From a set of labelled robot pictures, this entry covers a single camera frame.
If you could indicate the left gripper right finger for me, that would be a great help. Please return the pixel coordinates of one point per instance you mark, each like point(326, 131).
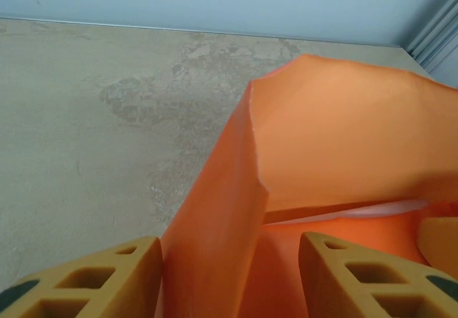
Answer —
point(358, 289)

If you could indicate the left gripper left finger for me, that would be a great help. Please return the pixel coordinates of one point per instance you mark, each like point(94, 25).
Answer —
point(107, 289)

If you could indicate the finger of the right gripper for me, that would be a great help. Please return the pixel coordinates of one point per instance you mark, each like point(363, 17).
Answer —
point(442, 246)

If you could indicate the aluminium corner post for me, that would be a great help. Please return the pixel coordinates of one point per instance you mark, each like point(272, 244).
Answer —
point(438, 20)

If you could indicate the thin aluminium table rail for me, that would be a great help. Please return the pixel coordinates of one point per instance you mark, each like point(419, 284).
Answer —
point(179, 28)

